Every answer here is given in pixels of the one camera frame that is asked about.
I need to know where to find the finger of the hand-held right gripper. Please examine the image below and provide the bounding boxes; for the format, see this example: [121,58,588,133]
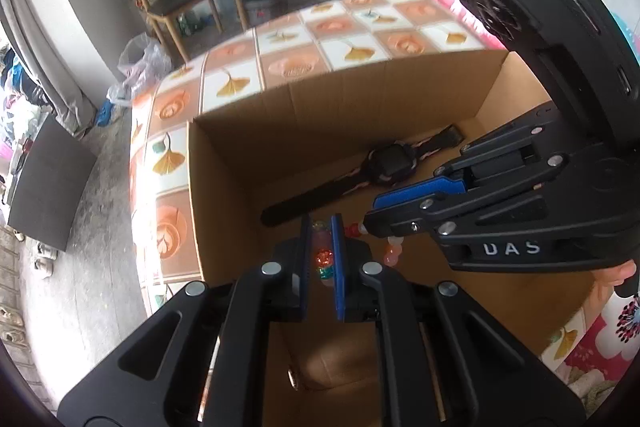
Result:
[362,174,556,240]
[372,107,571,212]

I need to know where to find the grey curtain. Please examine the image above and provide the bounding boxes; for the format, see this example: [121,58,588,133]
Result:
[0,0,101,138]

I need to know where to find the pink bead bracelet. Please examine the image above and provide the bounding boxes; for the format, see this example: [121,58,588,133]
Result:
[382,234,407,269]

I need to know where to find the blue slippers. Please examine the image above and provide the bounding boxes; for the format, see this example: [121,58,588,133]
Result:
[95,99,121,128]

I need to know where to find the white plastic bag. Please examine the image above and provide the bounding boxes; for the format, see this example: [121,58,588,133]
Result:
[107,32,173,108]

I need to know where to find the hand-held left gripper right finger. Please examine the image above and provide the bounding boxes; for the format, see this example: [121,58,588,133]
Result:
[330,213,586,427]

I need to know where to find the blue smartwatch black strap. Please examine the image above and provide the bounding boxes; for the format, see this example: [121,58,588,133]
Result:
[261,124,466,228]

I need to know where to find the dark grey board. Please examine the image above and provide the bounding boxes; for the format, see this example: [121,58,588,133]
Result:
[7,114,97,253]

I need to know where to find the person's right hand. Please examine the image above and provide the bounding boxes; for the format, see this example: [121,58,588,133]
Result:
[585,259,640,308]

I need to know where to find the pile of clothes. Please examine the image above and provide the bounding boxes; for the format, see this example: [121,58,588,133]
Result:
[0,47,46,168]

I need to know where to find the pink floral blanket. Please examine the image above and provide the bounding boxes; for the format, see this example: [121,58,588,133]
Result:
[417,0,640,408]

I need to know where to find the grey trash bin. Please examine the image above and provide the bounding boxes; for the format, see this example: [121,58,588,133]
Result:
[242,0,288,25]

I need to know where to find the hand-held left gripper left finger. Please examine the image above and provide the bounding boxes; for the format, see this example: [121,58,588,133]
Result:
[56,213,316,427]

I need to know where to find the multicolour bead bracelet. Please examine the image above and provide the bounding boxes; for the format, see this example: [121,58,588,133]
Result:
[310,218,368,292]

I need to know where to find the brown cardboard box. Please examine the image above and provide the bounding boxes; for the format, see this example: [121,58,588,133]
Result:
[186,48,608,427]

